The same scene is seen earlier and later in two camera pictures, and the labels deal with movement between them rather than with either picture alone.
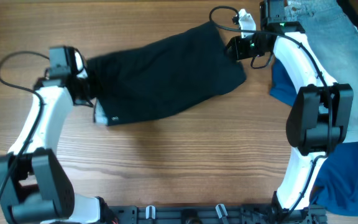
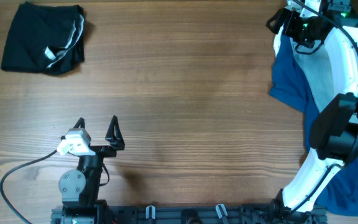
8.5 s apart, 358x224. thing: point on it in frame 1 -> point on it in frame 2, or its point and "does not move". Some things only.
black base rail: [214, 214] does not move
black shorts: [191, 64] -> [45, 38]
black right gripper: [234, 47] -> [289, 22]
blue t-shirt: [347, 182] does not move
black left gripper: [92, 79] -> [117, 140]
